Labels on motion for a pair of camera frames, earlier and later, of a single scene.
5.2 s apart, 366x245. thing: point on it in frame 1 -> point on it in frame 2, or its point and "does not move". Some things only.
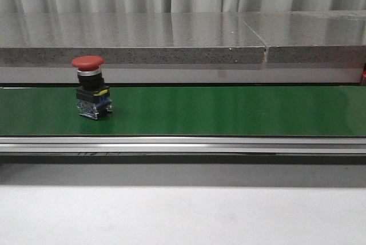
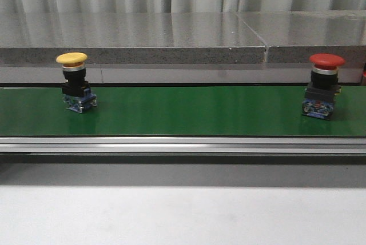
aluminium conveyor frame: [182, 145] does not move
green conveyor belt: [275, 111] does not move
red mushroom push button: [93, 97] -> [320, 94]
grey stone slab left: [174, 37] does not move
